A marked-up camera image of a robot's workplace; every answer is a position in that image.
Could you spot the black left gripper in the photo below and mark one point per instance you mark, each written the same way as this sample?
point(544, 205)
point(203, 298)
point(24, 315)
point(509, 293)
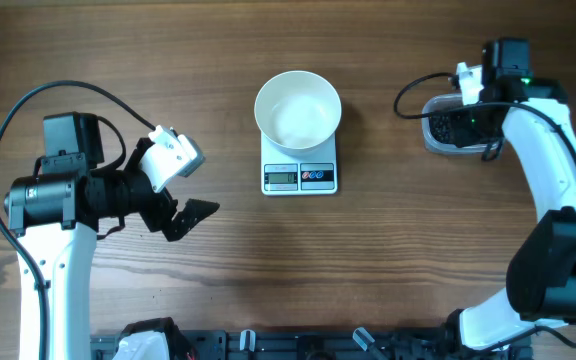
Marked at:
point(158, 218)

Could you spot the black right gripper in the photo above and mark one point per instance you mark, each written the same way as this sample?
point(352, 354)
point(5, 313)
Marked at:
point(461, 134)

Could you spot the black beans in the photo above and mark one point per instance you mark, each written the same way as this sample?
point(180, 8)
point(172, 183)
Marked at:
point(441, 128)

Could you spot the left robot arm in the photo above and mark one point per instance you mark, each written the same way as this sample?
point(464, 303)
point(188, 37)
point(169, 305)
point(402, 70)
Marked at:
point(54, 214)

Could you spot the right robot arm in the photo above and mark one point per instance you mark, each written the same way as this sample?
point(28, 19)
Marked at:
point(532, 114)

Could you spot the white digital kitchen scale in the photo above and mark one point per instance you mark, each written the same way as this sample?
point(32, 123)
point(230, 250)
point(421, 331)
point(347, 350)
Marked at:
point(314, 172)

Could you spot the white bowl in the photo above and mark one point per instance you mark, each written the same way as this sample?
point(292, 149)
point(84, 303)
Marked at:
point(297, 111)

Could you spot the clear plastic container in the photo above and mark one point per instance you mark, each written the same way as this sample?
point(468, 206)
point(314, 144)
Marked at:
point(447, 102)

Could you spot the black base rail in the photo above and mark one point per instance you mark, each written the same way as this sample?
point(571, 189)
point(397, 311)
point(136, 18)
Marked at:
point(401, 344)

